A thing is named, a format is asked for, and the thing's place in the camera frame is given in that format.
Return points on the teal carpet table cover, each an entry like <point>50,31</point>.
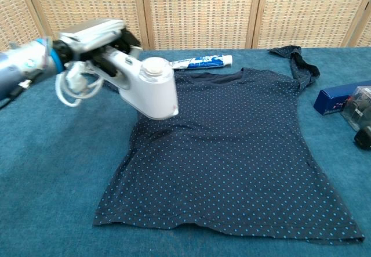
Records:
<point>58,196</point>

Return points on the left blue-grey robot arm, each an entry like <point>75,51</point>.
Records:
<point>17,65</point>

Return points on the navy polka dot shirt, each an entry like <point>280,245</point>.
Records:
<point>217,152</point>

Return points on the dark blue cardboard box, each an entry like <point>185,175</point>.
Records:
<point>327,100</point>

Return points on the blue white toothpaste tube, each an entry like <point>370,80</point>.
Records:
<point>205,61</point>

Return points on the small black box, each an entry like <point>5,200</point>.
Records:
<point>363,138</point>

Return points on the woven wooden folding screen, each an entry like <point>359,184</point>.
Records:
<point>197,13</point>

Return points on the white handheld garment steamer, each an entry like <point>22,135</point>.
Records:
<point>156,100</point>

